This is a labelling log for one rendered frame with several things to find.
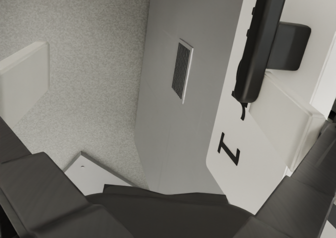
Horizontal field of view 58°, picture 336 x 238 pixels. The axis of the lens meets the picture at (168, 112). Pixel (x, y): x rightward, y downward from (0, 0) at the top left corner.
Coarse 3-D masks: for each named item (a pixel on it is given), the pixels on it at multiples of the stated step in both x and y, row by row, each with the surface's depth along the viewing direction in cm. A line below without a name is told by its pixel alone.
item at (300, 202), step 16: (320, 144) 11; (304, 160) 10; (320, 160) 10; (288, 176) 8; (304, 176) 9; (320, 176) 9; (272, 192) 7; (288, 192) 7; (304, 192) 7; (320, 192) 7; (272, 208) 6; (288, 208) 7; (304, 208) 7; (320, 208) 7; (256, 224) 6; (272, 224) 6; (288, 224) 6; (304, 224) 6; (320, 224) 6
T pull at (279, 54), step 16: (256, 0) 17; (272, 0) 16; (256, 16) 17; (272, 16) 17; (256, 32) 17; (272, 32) 17; (288, 32) 17; (304, 32) 18; (256, 48) 17; (272, 48) 18; (288, 48) 18; (304, 48) 18; (240, 64) 19; (256, 64) 18; (272, 64) 18; (288, 64) 18; (240, 80) 19; (256, 80) 18; (240, 96) 19; (256, 96) 19
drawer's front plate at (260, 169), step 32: (288, 0) 20; (320, 0) 17; (320, 32) 17; (320, 64) 17; (224, 96) 28; (320, 96) 18; (224, 128) 28; (256, 128) 23; (224, 160) 28; (256, 160) 23; (224, 192) 28; (256, 192) 23
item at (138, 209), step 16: (112, 192) 7; (128, 192) 7; (144, 192) 7; (112, 208) 7; (128, 208) 7; (144, 208) 7; (160, 208) 7; (176, 208) 7; (192, 208) 7; (208, 208) 7; (224, 208) 7; (240, 208) 7; (128, 224) 6; (144, 224) 6; (160, 224) 6; (176, 224) 6; (192, 224) 7; (208, 224) 7; (224, 224) 7; (240, 224) 7
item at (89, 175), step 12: (84, 156) 118; (72, 168) 118; (84, 168) 120; (96, 168) 121; (108, 168) 126; (72, 180) 121; (84, 180) 122; (96, 180) 123; (108, 180) 125; (120, 180) 127; (84, 192) 124; (96, 192) 125
